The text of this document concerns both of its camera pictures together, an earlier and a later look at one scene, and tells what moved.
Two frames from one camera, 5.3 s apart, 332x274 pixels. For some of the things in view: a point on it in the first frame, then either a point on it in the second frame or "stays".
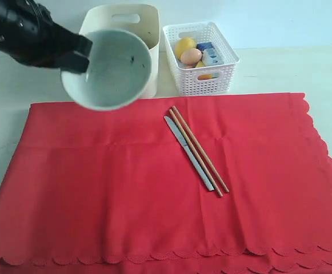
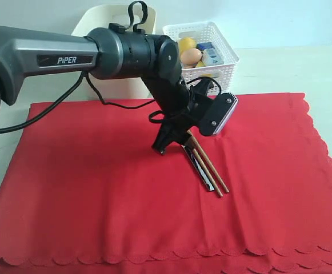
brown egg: (191, 56) stays
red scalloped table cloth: (92, 191) stays
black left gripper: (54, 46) → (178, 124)
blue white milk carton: (210, 56) stays
